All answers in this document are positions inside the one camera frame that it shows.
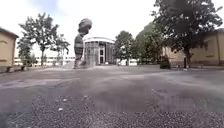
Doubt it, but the round glass building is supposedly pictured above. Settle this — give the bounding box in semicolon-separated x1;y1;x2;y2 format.
82;36;117;66

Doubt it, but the grey asphalt road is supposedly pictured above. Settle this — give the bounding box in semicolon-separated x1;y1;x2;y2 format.
0;65;224;128

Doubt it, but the tall dark sculpture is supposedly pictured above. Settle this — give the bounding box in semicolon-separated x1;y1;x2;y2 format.
73;17;93;70

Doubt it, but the dark bush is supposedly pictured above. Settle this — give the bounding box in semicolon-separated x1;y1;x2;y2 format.
159;54;172;70

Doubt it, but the small tree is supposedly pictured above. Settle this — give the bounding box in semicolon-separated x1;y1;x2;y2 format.
53;33;71;66

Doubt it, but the long white building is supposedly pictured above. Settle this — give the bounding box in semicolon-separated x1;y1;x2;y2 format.
13;55;76;67

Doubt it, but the large dark tree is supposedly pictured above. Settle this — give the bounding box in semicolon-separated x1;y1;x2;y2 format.
150;0;224;69

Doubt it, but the yellow building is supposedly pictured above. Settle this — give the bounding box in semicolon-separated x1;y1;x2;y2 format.
162;28;224;67
0;26;20;68

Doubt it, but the low wall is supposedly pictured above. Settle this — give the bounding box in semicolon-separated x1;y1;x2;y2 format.
0;64;28;74

